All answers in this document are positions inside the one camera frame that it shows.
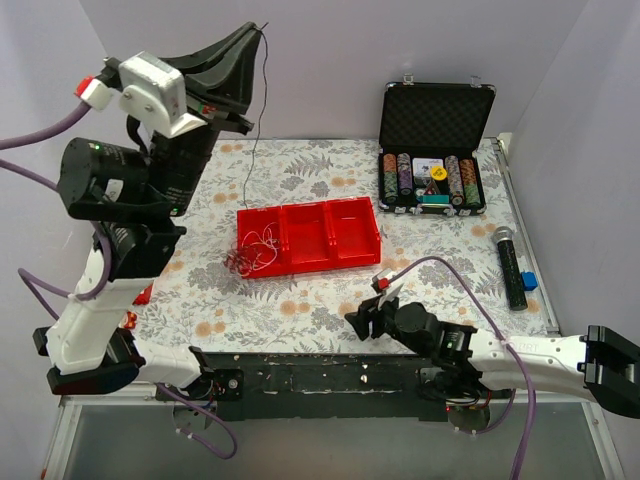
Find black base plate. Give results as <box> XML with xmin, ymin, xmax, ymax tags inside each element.
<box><xmin>154</xmin><ymin>351</ymin><xmax>521</xmax><ymax>424</ymax></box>

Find white wire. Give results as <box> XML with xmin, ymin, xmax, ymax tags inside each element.
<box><xmin>238</xmin><ymin>221</ymin><xmax>282</xmax><ymax>274</ymax></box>

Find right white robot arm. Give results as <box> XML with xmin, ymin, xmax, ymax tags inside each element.
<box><xmin>345</xmin><ymin>297</ymin><xmax>639</xmax><ymax>419</ymax></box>

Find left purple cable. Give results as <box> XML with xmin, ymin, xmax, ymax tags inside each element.
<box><xmin>0</xmin><ymin>74</ymin><xmax>238</xmax><ymax>460</ymax></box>

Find floral table mat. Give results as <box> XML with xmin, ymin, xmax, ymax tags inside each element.
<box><xmin>134</xmin><ymin>139</ymin><xmax>558</xmax><ymax>353</ymax></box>

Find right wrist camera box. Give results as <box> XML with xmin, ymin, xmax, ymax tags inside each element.
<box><xmin>372</xmin><ymin>269</ymin><xmax>403</xmax><ymax>310</ymax></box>

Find red white window brick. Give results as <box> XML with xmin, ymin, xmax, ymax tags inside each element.
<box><xmin>133</xmin><ymin>284</ymin><xmax>153</xmax><ymax>306</ymax></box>

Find thin black wire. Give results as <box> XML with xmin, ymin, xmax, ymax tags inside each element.
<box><xmin>240</xmin><ymin>22</ymin><xmax>271</xmax><ymax>211</ymax></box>

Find red black wires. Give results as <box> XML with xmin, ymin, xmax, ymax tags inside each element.
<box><xmin>222</xmin><ymin>242</ymin><xmax>261</xmax><ymax>277</ymax></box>

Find red three-compartment tray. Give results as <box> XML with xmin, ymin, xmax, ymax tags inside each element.
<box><xmin>226</xmin><ymin>197</ymin><xmax>381</xmax><ymax>279</ymax></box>

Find small blue block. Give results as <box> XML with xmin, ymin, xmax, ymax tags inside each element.
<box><xmin>521</xmin><ymin>271</ymin><xmax>539</xmax><ymax>292</ymax></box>

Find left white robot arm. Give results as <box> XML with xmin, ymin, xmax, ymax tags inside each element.
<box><xmin>33</xmin><ymin>22</ymin><xmax>265</xmax><ymax>400</ymax></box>

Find black poker chip case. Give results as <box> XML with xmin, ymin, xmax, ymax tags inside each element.
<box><xmin>378</xmin><ymin>75</ymin><xmax>496</xmax><ymax>217</ymax></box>

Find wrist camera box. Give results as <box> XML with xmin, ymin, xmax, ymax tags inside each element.
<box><xmin>118</xmin><ymin>51</ymin><xmax>206</xmax><ymax>139</ymax></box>
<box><xmin>372</xmin><ymin>269</ymin><xmax>403</xmax><ymax>310</ymax></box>

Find small white red toy figure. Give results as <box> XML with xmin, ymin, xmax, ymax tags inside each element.
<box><xmin>121</xmin><ymin>311</ymin><xmax>138</xmax><ymax>330</ymax></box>

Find black microphone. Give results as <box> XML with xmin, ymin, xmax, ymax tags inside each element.
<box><xmin>493</xmin><ymin>226</ymin><xmax>528</xmax><ymax>311</ymax></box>

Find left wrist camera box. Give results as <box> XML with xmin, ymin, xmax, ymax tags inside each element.
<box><xmin>118</xmin><ymin>51</ymin><xmax>206</xmax><ymax>139</ymax></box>

